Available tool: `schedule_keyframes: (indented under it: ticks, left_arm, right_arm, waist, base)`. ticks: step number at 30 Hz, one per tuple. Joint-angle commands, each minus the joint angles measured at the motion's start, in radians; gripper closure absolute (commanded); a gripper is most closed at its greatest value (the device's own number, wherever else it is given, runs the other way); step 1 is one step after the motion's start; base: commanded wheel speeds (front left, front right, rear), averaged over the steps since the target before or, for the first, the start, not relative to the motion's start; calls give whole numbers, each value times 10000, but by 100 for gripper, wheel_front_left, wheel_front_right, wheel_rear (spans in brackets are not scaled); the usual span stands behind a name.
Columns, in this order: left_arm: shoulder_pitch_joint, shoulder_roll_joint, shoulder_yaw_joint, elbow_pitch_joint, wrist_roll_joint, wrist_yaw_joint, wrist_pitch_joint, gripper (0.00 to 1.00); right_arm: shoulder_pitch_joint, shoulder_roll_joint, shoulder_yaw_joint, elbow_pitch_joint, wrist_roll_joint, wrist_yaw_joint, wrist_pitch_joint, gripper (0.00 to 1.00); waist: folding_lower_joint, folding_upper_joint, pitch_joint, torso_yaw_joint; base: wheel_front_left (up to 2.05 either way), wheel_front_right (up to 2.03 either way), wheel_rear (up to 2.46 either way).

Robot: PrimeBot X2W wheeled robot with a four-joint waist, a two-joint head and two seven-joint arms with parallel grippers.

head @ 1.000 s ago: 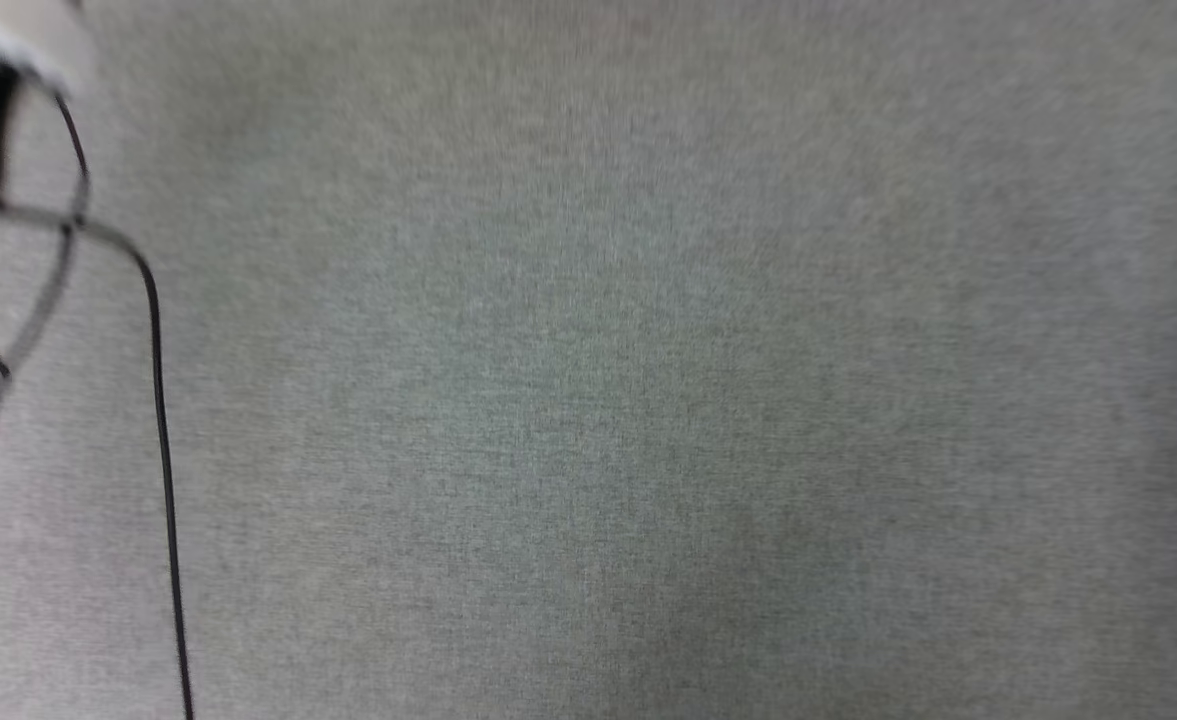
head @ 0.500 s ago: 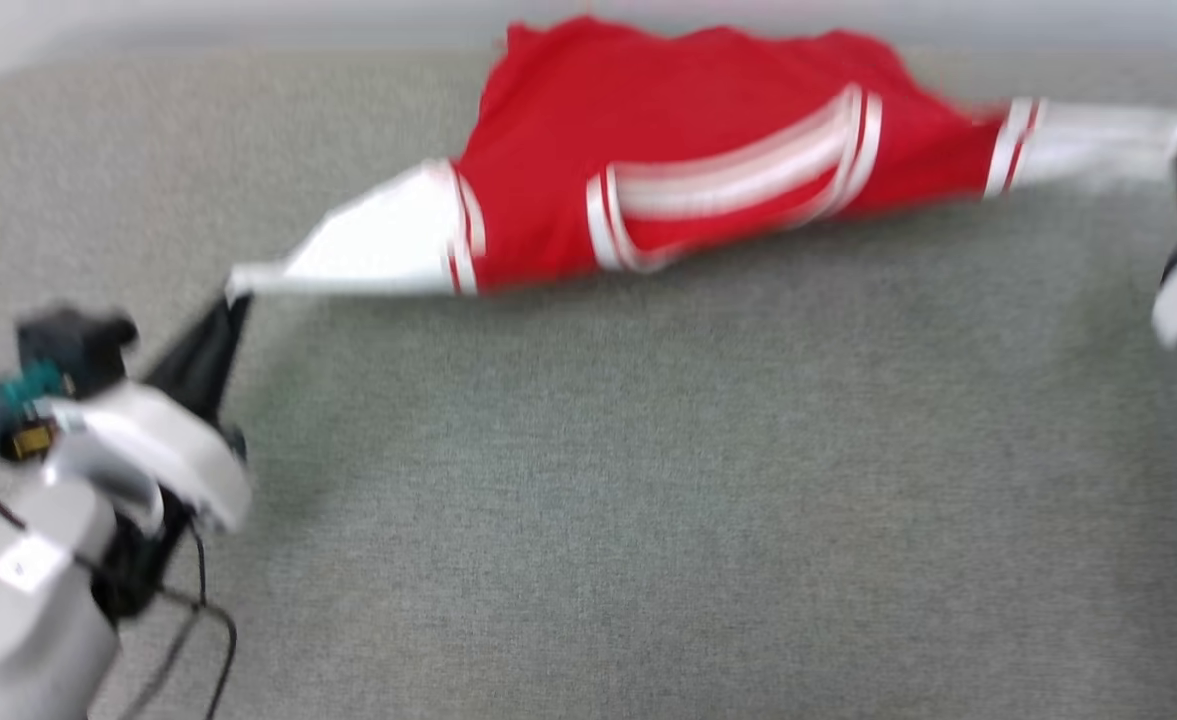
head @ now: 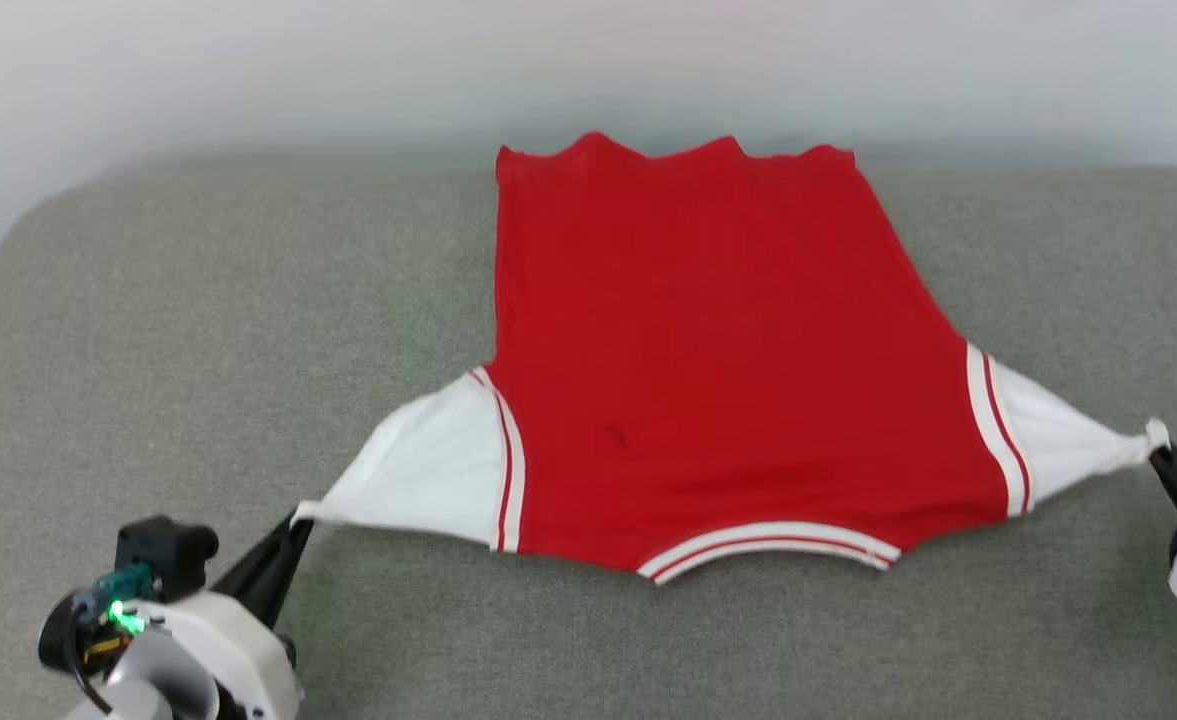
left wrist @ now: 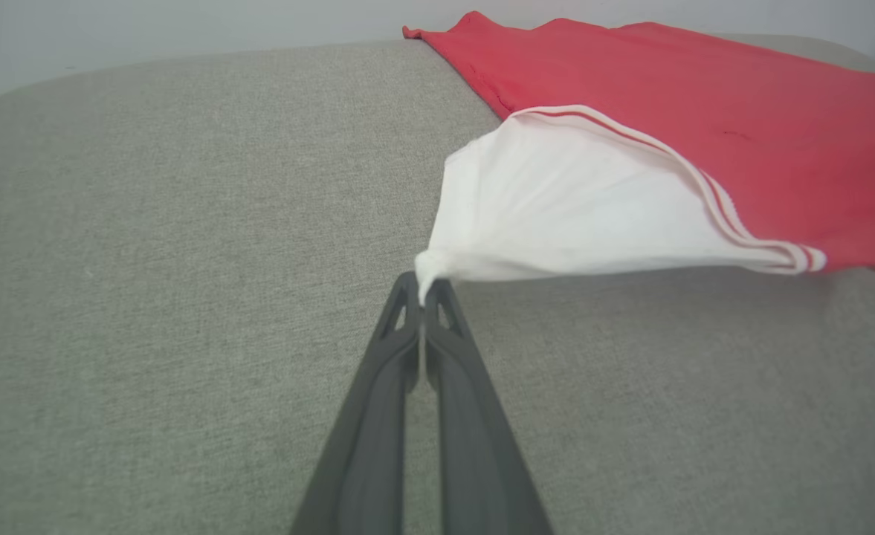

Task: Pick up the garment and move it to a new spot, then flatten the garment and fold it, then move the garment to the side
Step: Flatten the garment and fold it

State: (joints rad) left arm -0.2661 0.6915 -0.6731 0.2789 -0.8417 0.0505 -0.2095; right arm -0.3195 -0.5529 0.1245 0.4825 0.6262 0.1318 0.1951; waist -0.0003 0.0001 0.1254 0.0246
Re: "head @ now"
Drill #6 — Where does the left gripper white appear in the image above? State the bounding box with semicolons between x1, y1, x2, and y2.
143;510;316;720

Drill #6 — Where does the red and white basketball jersey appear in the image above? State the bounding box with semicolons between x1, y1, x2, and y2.
293;130;1171;586

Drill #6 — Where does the teal cable connector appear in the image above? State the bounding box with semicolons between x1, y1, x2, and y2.
93;565;156;601

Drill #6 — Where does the thin black cable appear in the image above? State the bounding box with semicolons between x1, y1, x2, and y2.
60;600;115;716

